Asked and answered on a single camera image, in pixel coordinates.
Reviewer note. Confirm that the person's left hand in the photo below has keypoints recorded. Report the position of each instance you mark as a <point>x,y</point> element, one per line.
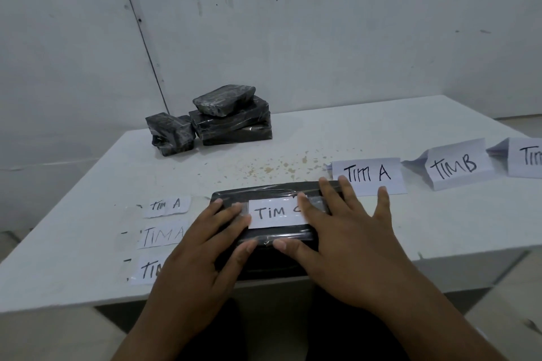
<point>195,267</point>

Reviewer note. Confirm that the person's right hand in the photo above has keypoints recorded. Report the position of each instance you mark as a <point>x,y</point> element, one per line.
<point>351,255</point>

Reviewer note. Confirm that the white label thin writing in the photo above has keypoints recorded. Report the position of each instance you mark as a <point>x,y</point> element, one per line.
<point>161,237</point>

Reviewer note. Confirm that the white label bold writing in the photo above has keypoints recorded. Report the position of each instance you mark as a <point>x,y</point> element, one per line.
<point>271,212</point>
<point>146,269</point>

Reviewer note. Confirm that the white label small writing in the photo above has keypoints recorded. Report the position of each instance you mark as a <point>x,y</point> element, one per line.
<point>165,206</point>

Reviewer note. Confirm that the large black package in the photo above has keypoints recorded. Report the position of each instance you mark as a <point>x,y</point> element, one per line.
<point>266,259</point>

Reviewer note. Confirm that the small lumpy black package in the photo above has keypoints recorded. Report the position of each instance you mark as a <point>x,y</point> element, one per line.
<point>169,132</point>

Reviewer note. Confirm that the thick black package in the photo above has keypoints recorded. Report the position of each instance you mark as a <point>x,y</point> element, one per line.
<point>237,119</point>

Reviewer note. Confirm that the rounded black package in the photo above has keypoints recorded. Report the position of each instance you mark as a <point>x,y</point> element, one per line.
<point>224,98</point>

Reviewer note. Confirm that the person's dark trousers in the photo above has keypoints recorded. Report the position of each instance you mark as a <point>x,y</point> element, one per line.
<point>275,331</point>

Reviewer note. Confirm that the folded white paper sign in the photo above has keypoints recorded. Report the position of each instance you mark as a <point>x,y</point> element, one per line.
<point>525,157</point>
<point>368,174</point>
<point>453,166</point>

